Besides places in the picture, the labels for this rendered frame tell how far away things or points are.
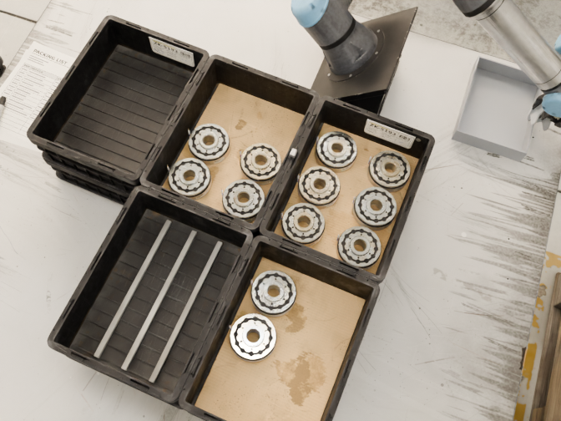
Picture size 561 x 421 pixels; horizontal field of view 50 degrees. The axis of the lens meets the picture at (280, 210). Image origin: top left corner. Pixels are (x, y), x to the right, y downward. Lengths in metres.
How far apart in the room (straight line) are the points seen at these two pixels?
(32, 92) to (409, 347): 1.26
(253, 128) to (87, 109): 0.44
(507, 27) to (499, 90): 0.55
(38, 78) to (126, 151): 0.45
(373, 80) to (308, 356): 0.71
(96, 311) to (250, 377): 0.38
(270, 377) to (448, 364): 0.46
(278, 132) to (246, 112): 0.10
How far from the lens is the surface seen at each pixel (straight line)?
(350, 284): 1.37
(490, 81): 1.93
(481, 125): 1.84
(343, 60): 1.65
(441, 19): 2.99
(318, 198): 1.46
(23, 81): 1.93
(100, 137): 1.61
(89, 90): 1.70
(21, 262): 1.68
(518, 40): 1.42
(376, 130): 1.53
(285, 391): 1.37
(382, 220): 1.46
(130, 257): 1.46
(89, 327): 1.44
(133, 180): 1.42
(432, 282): 1.61
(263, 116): 1.59
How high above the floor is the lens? 2.19
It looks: 67 degrees down
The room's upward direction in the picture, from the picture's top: 5 degrees clockwise
